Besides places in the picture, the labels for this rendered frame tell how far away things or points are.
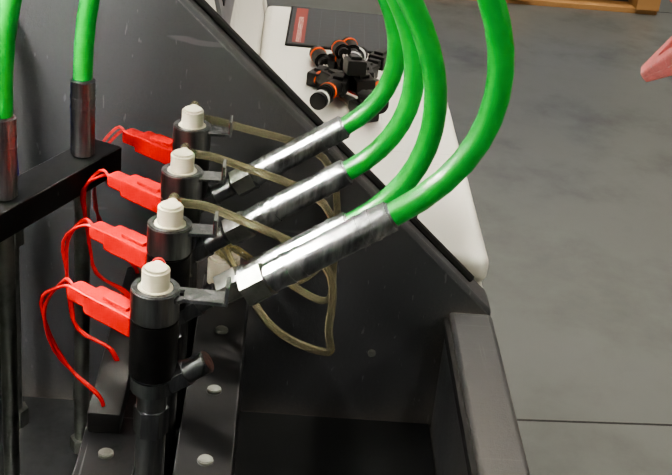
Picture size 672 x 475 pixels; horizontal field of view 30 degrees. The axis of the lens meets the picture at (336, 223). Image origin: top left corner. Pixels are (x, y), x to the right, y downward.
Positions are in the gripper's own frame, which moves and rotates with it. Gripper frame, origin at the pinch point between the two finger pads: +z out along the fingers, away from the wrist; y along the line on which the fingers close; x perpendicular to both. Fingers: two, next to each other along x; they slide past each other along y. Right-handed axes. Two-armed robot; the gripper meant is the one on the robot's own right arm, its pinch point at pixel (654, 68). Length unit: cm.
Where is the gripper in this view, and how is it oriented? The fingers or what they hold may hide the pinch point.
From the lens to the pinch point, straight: 80.7
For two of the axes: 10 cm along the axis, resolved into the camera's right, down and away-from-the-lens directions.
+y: -6.0, -7.7, -2.2
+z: -7.7, 4.8, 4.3
